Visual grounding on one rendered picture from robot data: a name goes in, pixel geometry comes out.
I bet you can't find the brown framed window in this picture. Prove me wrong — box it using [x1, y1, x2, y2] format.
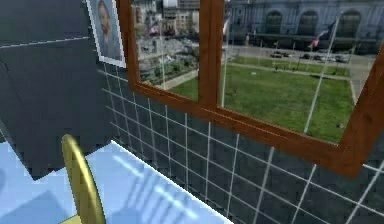
[115, 0, 384, 179]

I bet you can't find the framed portrait picture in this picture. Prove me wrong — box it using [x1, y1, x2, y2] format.
[85, 0, 127, 69]

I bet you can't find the dark grey cabinet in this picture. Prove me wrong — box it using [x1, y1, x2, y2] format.
[0, 0, 118, 181]

